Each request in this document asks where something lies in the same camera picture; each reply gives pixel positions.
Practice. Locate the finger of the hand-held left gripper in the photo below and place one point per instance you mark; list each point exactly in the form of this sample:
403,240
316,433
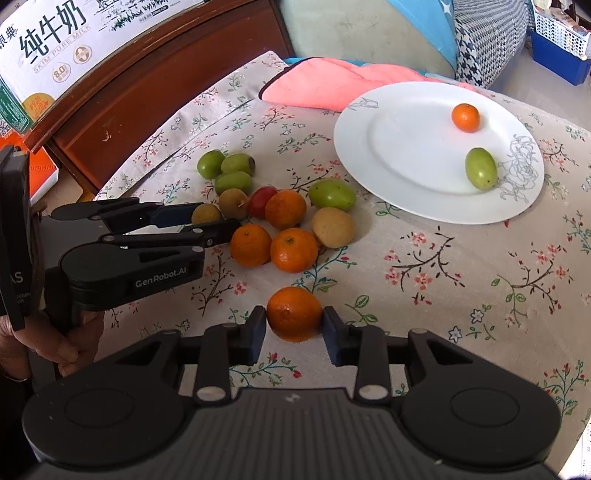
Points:
217,233
178,213

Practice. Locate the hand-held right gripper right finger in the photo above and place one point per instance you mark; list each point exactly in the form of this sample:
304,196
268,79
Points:
333,337

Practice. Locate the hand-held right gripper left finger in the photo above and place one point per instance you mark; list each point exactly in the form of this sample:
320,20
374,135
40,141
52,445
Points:
256,334

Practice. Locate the brown longan with stem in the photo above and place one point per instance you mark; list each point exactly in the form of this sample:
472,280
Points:
233,203

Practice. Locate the small green jujube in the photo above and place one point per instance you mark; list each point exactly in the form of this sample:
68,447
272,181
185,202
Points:
210,165
233,183
238,163

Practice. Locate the large brown longan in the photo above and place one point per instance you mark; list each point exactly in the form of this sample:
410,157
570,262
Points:
333,227

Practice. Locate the large green jujube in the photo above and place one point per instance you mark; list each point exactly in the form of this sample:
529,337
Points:
332,195

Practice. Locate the white plate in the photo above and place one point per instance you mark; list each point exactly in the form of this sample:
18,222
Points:
406,147

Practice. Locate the oblong green jujube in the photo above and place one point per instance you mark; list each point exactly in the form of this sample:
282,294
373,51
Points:
480,169

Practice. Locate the small orange tangerine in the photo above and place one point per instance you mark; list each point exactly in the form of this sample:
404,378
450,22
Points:
466,117

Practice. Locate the person's left hand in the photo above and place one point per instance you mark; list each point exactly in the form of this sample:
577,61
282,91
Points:
60,351

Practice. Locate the red cherry tomato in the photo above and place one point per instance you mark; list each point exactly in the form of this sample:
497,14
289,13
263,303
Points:
259,202

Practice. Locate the brown wooden headboard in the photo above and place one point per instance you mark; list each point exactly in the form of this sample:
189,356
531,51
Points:
138,101

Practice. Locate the orange cardboard box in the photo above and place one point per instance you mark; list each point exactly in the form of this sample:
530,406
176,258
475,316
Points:
39,161

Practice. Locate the pink towel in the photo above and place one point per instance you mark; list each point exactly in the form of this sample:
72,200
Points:
314,83

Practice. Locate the white milk carton box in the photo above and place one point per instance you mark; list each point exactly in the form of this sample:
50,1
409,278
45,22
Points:
92,41

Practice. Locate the grey green cushion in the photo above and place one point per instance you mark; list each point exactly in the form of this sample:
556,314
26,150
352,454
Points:
341,27

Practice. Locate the blue star print cloth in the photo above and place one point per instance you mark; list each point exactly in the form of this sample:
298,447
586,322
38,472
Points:
429,23

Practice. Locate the houndstooth cloth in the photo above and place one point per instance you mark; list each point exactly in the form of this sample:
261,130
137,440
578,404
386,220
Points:
489,37

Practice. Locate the blue plastic basket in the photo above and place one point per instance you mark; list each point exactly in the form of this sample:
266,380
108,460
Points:
558,64

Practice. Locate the white plastic basket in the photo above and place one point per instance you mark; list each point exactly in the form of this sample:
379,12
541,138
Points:
561,34

